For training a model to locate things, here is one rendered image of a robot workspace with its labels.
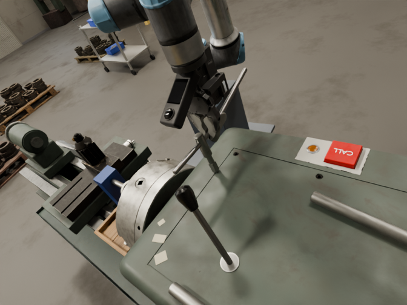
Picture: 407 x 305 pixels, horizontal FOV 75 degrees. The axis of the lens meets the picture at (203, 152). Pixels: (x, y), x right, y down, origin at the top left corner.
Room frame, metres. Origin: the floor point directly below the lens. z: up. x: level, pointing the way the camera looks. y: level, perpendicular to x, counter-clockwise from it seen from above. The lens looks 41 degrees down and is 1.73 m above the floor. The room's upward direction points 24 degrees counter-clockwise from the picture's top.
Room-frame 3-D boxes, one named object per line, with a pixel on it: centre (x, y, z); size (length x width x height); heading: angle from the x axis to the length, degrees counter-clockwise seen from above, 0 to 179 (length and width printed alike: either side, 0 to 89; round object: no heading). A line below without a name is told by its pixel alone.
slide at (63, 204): (1.06, 0.54, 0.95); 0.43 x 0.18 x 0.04; 127
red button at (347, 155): (0.35, -0.27, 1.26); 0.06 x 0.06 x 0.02; 37
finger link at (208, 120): (0.49, -0.06, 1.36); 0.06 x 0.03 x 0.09; 128
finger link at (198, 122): (0.52, -0.04, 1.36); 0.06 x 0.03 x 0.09; 128
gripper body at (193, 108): (0.51, -0.05, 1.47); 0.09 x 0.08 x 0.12; 128
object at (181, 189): (0.31, 0.06, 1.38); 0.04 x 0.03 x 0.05; 37
